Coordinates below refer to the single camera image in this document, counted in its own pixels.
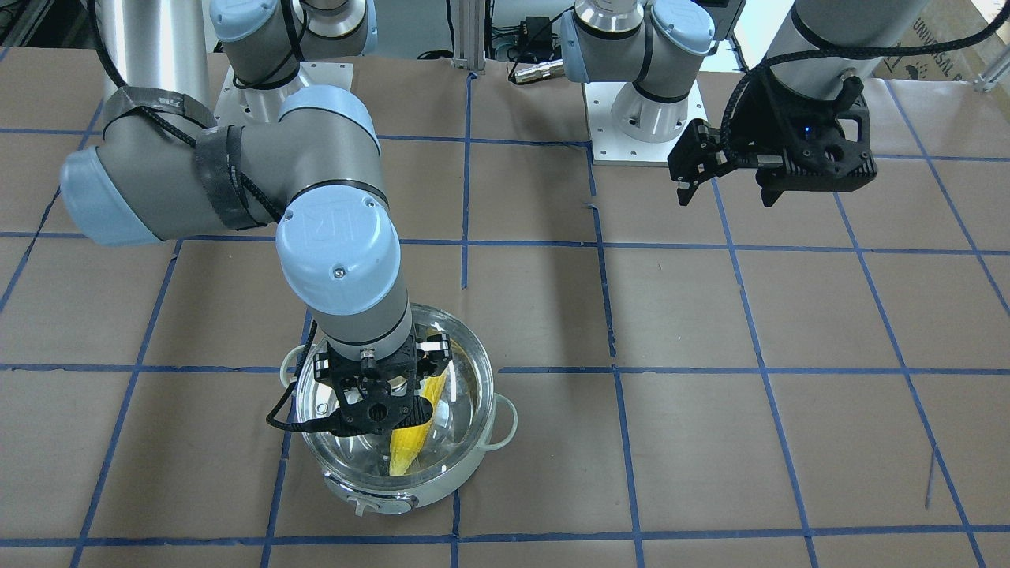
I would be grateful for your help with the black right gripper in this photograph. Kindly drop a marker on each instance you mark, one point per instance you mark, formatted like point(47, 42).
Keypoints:
point(323, 368)

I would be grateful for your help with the yellow corn cob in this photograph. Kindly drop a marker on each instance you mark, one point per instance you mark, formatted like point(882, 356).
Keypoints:
point(407, 443)

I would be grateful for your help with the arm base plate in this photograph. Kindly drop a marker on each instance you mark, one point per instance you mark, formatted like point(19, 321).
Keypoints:
point(628, 129)

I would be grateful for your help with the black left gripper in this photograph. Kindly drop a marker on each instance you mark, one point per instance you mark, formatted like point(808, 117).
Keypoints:
point(759, 125)

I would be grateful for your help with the cardboard box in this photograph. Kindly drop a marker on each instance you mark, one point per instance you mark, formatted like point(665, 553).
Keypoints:
point(945, 21)

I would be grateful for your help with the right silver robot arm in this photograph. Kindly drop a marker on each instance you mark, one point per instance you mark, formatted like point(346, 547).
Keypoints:
point(168, 169)

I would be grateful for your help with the pale green cooking pot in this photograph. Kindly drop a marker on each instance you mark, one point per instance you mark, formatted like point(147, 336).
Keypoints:
point(410, 489)

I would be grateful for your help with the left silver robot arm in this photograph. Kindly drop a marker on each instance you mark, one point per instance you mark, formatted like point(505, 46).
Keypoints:
point(659, 46)

